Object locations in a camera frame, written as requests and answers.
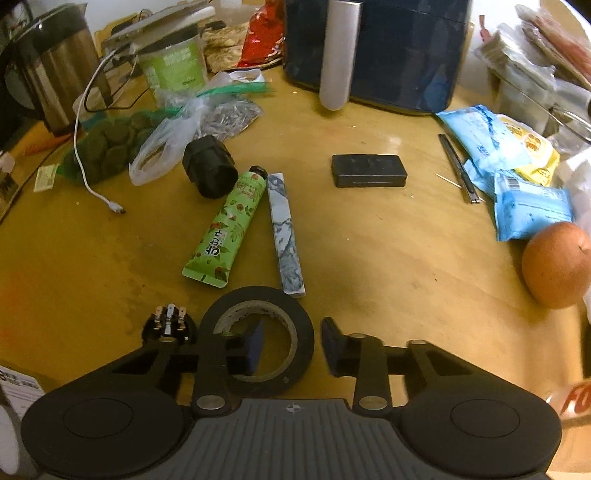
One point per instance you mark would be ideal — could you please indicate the black air fryer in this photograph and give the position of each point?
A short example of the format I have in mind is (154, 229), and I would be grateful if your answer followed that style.
(397, 50)

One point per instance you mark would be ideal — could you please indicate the wooden toothpick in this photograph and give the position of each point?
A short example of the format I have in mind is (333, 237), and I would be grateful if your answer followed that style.
(449, 180)

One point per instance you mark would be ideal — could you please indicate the red snack bag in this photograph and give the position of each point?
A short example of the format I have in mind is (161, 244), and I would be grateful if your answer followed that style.
(263, 37)

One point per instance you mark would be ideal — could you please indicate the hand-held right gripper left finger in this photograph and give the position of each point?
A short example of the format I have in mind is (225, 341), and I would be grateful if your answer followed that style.
(255, 346)

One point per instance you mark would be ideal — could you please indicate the large crumpled plastic bag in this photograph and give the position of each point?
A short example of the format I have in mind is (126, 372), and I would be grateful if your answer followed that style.
(577, 184)

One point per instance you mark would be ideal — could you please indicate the black round adapter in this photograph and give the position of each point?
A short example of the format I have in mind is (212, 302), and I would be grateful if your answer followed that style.
(210, 168)

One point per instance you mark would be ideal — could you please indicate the steel kettle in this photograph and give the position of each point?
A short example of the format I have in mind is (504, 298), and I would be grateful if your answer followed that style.
(51, 69)

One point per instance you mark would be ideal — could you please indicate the grey laptop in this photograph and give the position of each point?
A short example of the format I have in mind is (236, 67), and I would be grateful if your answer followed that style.
(157, 21)

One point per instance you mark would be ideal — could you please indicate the glass bowl with packets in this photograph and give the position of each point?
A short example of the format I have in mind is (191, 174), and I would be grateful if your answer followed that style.
(531, 55)

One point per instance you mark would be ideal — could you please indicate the bag of crackers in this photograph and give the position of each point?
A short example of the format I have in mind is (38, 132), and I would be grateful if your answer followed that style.
(226, 46)

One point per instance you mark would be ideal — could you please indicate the small green paper sachet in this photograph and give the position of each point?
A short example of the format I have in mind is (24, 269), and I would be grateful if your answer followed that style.
(47, 177)

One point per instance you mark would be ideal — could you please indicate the marbled grey stick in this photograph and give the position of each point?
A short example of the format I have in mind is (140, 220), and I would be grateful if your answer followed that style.
(286, 240)

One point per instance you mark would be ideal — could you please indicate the black pen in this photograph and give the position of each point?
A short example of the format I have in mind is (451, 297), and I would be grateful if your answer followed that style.
(457, 168)

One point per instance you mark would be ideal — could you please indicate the green hand cream tube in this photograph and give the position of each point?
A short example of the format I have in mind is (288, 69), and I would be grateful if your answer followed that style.
(226, 230)

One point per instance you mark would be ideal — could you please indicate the black plug with pins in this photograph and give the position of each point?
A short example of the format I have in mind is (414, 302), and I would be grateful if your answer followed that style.
(168, 323)

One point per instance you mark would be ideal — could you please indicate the flat black box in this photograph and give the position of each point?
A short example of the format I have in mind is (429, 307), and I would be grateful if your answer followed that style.
(369, 170)

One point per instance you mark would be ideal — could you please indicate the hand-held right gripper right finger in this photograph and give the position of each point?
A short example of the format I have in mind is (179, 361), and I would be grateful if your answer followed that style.
(330, 344)

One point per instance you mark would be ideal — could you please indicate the orange fruit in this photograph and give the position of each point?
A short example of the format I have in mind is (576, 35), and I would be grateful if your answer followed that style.
(556, 265)

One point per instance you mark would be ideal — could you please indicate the green labelled tub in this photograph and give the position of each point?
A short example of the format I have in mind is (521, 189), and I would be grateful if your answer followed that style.
(175, 69)

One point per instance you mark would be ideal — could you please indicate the black tape roll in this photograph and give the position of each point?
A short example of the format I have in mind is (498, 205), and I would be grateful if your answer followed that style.
(300, 332)

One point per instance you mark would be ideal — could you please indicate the clear plastic bag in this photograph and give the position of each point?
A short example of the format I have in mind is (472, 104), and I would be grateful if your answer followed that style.
(159, 147)

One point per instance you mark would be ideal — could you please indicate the bag of sunflower seeds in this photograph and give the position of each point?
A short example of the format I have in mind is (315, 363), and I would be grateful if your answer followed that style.
(231, 117)

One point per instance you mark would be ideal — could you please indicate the yellow snack packet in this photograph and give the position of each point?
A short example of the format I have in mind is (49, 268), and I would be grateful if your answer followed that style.
(535, 147)

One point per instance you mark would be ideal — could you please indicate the bag of green discs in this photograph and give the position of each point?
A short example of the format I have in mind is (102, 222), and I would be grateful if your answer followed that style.
(111, 147)

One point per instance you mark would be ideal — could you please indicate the green white zip bag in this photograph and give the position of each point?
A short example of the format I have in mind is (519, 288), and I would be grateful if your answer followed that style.
(240, 83)

